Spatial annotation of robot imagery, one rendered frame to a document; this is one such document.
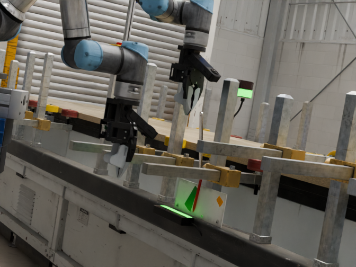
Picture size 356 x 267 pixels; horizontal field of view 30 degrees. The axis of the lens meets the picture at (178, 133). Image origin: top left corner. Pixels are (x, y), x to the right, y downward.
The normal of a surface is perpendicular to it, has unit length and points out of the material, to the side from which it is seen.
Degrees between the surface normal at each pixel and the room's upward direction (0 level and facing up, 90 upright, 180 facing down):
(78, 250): 95
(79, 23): 92
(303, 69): 90
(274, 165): 90
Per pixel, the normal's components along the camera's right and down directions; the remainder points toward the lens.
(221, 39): 0.55, 0.14
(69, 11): -0.22, 0.22
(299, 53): -0.82, -0.11
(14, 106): 0.07, 0.07
